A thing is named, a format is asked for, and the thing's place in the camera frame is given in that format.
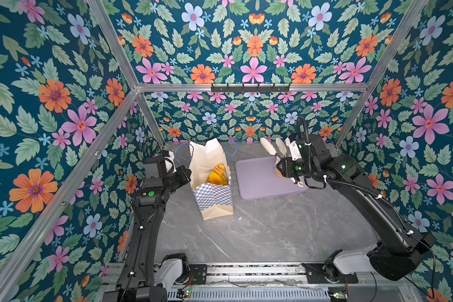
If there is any brown sandwich fake bread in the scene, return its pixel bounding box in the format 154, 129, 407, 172
275, 169, 285, 179

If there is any lilac plastic tray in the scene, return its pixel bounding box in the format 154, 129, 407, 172
235, 156, 308, 201

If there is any striped yellow bun fake bread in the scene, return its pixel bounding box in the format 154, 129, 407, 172
213, 164, 226, 176

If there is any blue checkered paper bag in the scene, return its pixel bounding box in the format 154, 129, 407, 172
180, 139, 234, 220

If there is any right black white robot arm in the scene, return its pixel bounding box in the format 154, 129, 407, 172
260, 117, 436, 283

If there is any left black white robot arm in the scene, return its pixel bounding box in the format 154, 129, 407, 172
102, 150, 191, 301

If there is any small green circuit board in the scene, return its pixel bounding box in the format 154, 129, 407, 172
176, 289, 191, 300

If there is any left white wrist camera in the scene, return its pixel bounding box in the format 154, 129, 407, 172
161, 150, 176, 173

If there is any black hook rail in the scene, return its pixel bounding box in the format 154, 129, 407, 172
210, 83, 291, 94

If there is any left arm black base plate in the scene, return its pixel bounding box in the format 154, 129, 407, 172
180, 264, 208, 285

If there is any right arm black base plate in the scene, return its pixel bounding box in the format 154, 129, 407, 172
302, 262, 358, 284

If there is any white perforated cable duct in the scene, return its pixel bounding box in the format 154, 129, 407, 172
167, 287, 331, 301

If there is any aluminium cage frame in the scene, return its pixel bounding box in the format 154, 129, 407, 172
0, 1, 411, 301

